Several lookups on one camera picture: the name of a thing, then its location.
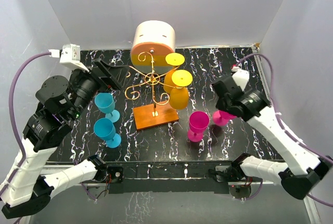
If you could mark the magenta wine glass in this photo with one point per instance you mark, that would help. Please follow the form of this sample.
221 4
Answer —
221 118
198 123

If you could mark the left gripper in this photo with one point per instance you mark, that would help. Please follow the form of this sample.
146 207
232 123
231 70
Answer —
115 74

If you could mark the aluminium frame rail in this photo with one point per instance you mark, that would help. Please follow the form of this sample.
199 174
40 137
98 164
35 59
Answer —
178 200

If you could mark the gold wire glass rack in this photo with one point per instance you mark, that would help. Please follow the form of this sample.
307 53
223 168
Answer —
152 79

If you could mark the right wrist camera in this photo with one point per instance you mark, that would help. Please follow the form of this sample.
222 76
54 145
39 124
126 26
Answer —
240 74

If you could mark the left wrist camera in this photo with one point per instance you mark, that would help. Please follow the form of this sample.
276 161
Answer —
69 57

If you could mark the wooden rack base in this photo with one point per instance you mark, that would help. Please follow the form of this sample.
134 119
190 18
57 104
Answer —
151 115

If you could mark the orange wine glass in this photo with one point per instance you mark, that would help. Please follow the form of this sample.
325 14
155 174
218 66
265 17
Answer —
175 60
179 96

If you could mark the blue wine glass front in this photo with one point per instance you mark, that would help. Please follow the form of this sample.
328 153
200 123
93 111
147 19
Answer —
105 130

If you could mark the orange wine glass front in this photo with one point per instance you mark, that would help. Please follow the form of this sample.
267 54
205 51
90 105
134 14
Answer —
179 96

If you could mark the blue wine glass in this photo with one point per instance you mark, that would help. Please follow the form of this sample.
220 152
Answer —
106 104
105 130

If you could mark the black marble mat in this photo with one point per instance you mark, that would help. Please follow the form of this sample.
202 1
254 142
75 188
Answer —
168 143

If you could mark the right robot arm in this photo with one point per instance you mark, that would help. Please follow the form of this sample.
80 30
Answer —
299 172

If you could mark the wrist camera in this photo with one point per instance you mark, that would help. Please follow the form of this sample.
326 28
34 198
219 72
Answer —
69 57
240 74

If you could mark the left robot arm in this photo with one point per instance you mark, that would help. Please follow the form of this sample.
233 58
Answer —
62 100

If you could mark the pink yellow cylinder box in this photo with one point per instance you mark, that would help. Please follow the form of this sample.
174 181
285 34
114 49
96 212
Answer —
153 40

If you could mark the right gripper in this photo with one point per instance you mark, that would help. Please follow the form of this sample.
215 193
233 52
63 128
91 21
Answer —
219 104

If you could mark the blue wine glass rear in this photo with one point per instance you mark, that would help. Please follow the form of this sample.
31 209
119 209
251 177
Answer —
106 104

